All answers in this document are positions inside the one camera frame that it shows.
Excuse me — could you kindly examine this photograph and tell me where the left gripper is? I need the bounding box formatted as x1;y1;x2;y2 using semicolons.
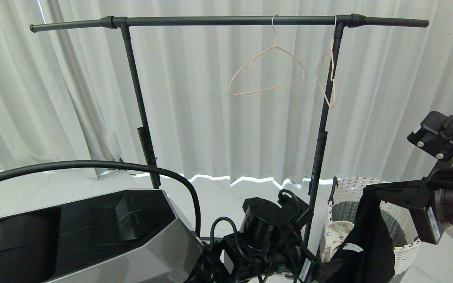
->
294;255;327;283

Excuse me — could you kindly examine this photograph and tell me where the pink clothes hanger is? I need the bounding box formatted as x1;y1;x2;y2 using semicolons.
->
315;16;336;109
228;16;306;96

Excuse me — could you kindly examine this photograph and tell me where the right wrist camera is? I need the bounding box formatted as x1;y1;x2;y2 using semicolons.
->
407;97;453;179

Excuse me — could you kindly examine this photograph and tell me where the cream printed garment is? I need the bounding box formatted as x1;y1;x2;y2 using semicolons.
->
323;221;355;263

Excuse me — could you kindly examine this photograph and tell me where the white curtain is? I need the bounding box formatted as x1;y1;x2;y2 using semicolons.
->
0;0;127;180
40;0;453;189

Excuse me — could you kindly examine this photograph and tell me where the black garment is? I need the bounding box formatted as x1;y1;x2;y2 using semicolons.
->
331;184;396;283

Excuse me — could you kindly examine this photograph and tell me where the black clothes rack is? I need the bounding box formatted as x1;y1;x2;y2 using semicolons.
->
29;14;430;247

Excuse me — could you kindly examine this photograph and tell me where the white laundry basket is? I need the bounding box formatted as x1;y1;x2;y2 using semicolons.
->
325;177;422;276

